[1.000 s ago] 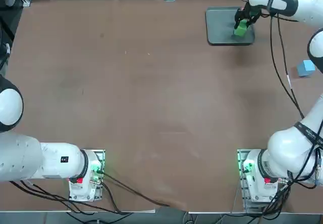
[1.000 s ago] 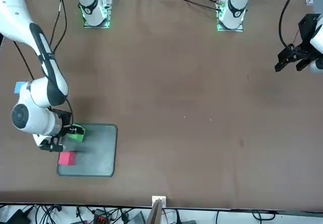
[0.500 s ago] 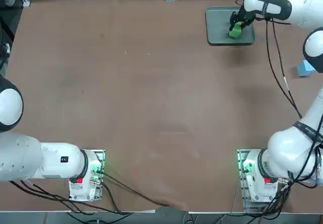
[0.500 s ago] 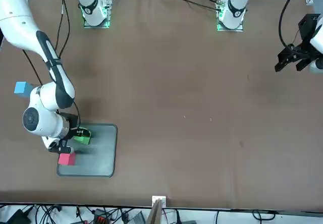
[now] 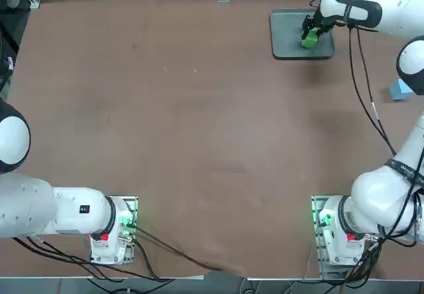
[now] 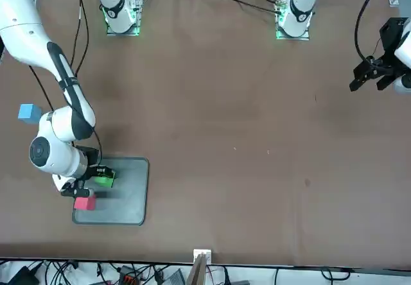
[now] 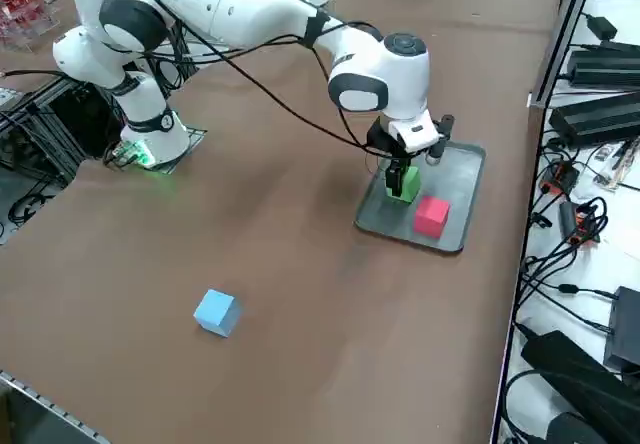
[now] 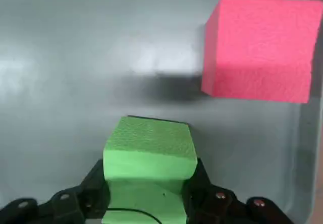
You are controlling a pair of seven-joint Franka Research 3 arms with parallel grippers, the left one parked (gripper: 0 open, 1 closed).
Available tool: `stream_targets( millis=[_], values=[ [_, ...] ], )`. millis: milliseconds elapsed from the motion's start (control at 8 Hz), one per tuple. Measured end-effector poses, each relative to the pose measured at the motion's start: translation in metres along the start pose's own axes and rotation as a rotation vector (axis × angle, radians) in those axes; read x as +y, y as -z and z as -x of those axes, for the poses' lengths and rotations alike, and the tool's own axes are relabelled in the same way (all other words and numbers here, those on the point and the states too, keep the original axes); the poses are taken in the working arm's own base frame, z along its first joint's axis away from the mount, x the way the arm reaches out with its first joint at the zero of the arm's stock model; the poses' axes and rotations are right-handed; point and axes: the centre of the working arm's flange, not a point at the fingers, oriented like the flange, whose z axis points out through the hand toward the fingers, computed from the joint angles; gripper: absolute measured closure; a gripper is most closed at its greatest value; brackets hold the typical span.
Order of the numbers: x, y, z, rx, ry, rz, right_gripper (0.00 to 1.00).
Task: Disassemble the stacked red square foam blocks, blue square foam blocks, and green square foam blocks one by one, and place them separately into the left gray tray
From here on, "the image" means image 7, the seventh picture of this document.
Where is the red square foam block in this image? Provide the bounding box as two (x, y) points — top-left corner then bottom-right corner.
(413, 195), (451, 239)

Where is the blue square foam block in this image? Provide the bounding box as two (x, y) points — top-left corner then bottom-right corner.
(193, 288), (242, 339)

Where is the gray square tray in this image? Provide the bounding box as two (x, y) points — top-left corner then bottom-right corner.
(353, 138), (488, 255)

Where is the aluminium frame rail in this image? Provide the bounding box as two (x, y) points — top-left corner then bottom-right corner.
(0, 367), (111, 444)

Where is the green square foam block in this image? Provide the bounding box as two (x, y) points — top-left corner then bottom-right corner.
(383, 163), (422, 204)

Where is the aluminium frame post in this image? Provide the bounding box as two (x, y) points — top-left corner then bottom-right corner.
(528, 0), (601, 109)

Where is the black orange connector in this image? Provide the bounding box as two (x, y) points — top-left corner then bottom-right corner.
(557, 196), (609, 248)

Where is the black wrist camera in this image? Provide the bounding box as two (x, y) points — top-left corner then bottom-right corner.
(424, 115), (455, 166)

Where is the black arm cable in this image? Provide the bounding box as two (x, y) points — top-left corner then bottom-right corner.
(124, 0), (386, 155)

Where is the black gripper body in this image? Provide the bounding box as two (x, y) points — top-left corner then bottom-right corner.
(366, 116), (409, 163)

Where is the orange black device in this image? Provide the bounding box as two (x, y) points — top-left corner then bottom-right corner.
(539, 161), (581, 195)

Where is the black box device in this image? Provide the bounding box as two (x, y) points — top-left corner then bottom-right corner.
(603, 286), (640, 371)

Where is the clear acrylic shelf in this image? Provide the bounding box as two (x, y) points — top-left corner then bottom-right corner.
(0, 0), (64, 54)

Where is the black cable with inline plug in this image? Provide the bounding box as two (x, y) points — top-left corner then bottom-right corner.
(514, 251), (621, 315)

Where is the dark grey power adapter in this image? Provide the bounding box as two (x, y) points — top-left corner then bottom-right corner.
(549, 91), (640, 145)

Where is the small black power adapter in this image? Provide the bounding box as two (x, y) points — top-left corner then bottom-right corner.
(584, 13), (620, 41)

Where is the black equipment rack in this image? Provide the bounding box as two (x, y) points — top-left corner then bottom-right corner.
(0, 76), (126, 188)

